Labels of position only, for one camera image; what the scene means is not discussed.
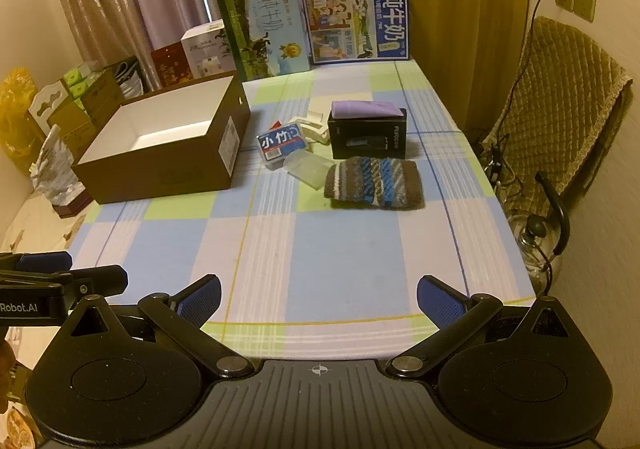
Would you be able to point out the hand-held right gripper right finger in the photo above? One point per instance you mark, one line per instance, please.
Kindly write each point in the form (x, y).
(440, 301)

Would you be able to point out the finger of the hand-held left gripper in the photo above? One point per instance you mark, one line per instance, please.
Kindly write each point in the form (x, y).
(97, 281)
(47, 261)

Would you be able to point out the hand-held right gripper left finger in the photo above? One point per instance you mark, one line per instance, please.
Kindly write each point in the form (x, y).
(200, 301)

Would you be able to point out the brown cardboard box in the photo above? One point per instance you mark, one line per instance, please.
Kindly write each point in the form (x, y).
(165, 179)

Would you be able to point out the striped knitted cloth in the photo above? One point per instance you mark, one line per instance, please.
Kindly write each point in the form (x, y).
(372, 181)

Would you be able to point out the translucent plastic container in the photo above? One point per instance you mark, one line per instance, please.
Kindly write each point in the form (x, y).
(307, 169)

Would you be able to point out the black product box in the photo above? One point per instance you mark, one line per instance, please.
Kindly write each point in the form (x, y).
(367, 139)

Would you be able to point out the blue tissue packet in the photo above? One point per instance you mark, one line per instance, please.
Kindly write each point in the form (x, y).
(280, 141)

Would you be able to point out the cream plastic holder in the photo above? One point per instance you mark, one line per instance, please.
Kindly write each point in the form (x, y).
(315, 131)

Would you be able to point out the purple pouch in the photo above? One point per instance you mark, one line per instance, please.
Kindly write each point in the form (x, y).
(365, 109)

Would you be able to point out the crinkled clear plastic bag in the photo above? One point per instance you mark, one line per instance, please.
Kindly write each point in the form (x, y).
(55, 164)

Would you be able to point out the glass kettle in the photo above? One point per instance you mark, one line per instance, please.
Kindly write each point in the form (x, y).
(537, 249)

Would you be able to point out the white carved chair back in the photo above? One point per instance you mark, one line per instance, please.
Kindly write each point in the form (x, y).
(45, 101)

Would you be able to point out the yellow plastic bag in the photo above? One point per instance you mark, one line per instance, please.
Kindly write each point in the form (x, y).
(15, 104)

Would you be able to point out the plain cardboard boxes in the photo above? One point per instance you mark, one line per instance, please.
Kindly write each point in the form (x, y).
(100, 94)

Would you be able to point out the green tissue packs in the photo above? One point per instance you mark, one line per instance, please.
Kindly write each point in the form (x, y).
(75, 76)

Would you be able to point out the striped paper bag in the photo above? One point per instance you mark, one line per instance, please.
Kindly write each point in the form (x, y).
(125, 76)

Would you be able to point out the red gift box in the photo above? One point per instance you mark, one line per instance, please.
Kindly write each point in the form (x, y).
(170, 66)

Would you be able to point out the quilted brown chair cover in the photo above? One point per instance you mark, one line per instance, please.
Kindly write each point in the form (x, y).
(565, 104)

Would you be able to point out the white appliance box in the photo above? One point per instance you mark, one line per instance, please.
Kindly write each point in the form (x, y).
(205, 51)

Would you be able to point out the green milk carton box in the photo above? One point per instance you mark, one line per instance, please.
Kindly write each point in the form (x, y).
(265, 29)

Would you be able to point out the blue milk carton box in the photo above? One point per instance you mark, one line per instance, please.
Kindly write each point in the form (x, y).
(350, 24)

